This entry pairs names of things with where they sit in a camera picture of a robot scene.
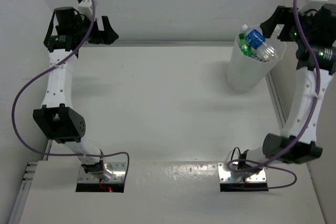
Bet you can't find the blue label small bottle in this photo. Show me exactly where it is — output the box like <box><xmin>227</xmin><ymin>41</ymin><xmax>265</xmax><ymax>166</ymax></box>
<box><xmin>241</xmin><ymin>24</ymin><xmax>278</xmax><ymax>62</ymax></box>

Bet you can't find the blue white label clear bottle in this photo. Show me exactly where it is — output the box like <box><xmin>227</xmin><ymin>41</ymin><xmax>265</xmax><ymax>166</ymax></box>
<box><xmin>250</xmin><ymin>54</ymin><xmax>263</xmax><ymax>62</ymax></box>

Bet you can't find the black thin cable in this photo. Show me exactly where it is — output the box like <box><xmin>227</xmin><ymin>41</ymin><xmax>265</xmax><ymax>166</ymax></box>
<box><xmin>230</xmin><ymin>147</ymin><xmax>242</xmax><ymax>167</ymax></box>

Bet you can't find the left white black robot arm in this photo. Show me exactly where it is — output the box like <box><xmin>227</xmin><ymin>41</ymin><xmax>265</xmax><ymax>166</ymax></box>
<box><xmin>33</xmin><ymin>7</ymin><xmax>119</xmax><ymax>179</ymax></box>

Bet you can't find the white translucent plastic bin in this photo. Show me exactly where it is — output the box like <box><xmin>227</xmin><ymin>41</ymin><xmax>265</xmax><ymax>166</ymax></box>
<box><xmin>227</xmin><ymin>25</ymin><xmax>287</xmax><ymax>92</ymax></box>

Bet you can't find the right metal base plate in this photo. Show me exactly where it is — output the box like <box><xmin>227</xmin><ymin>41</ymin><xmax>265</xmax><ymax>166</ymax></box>
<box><xmin>217</xmin><ymin>162</ymin><xmax>267</xmax><ymax>184</ymax></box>

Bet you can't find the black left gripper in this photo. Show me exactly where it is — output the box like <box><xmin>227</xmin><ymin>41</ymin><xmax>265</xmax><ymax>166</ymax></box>
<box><xmin>72</xmin><ymin>14</ymin><xmax>118</xmax><ymax>45</ymax></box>

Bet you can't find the metal base plate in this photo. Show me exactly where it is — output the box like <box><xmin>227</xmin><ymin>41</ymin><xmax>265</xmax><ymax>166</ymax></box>
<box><xmin>77</xmin><ymin>162</ymin><xmax>127</xmax><ymax>184</ymax></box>
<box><xmin>217</xmin><ymin>162</ymin><xmax>267</xmax><ymax>184</ymax></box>

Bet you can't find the aluminium frame rail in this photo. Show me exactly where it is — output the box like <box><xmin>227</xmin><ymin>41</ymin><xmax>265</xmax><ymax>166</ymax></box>
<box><xmin>7</xmin><ymin>41</ymin><xmax>79</xmax><ymax>224</ymax></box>

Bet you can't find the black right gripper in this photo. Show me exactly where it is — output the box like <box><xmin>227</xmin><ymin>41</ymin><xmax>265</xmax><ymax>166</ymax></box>
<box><xmin>260</xmin><ymin>5</ymin><xmax>320</xmax><ymax>45</ymax></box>

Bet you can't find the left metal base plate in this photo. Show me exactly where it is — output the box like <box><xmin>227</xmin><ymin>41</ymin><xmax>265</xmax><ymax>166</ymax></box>
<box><xmin>77</xmin><ymin>162</ymin><xmax>127</xmax><ymax>184</ymax></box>

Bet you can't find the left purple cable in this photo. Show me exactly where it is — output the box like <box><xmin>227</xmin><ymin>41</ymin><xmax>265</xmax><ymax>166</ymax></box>
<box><xmin>11</xmin><ymin>0</ymin><xmax>130</xmax><ymax>177</ymax></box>

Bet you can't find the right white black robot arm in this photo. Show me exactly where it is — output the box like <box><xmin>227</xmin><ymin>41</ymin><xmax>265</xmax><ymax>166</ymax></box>
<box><xmin>237</xmin><ymin>3</ymin><xmax>335</xmax><ymax>174</ymax></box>

